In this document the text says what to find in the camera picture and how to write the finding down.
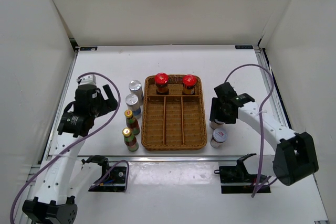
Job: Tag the silver-lid spice shaker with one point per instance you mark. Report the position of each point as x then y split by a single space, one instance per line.
133 104
135 87

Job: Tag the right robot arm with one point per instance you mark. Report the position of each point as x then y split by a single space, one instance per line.
295 154

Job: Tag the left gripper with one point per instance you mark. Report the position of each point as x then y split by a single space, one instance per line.
107 104

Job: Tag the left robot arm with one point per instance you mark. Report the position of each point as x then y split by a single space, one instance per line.
57 198

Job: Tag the white-lid sauce jar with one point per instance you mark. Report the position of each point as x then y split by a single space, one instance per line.
216 124
219 136

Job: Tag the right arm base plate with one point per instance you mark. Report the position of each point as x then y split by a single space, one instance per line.
236 179

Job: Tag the brown wicker divided basket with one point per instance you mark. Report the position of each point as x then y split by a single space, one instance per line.
173 121

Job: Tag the aluminium table frame rail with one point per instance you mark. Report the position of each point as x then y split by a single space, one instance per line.
245 68

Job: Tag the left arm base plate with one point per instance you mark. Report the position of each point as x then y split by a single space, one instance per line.
114 178

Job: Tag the yellow-cap sauce bottle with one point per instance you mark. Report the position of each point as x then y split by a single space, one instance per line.
132 122
130 140

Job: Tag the red-lid sauce jar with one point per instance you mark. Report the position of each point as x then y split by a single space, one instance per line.
161 82
189 82

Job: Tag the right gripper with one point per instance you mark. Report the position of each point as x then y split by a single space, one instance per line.
214 113

